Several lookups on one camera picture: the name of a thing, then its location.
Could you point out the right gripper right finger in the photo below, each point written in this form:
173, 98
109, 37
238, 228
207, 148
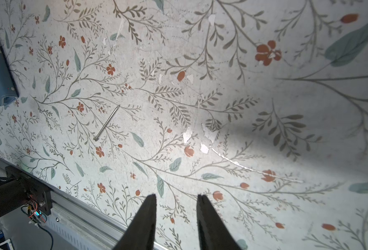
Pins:
213, 235

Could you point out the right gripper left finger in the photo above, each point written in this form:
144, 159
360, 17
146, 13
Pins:
140, 235

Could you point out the steel nail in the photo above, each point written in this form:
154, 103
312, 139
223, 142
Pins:
96, 138

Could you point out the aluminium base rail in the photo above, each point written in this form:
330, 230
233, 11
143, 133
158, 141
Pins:
81, 225

